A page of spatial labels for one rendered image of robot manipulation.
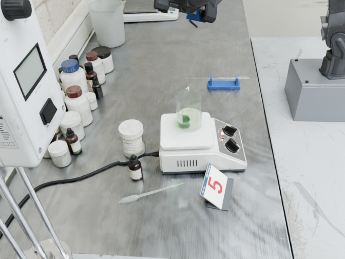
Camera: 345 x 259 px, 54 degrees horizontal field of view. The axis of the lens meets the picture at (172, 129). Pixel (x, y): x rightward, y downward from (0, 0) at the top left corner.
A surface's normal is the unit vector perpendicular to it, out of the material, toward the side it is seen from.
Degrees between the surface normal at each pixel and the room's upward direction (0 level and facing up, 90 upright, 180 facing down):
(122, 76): 0
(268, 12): 90
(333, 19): 56
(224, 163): 90
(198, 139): 0
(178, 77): 0
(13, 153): 90
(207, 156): 90
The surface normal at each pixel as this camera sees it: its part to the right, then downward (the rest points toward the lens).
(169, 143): -0.04, -0.76
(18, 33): 0.99, 0.02
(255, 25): -0.08, 0.66
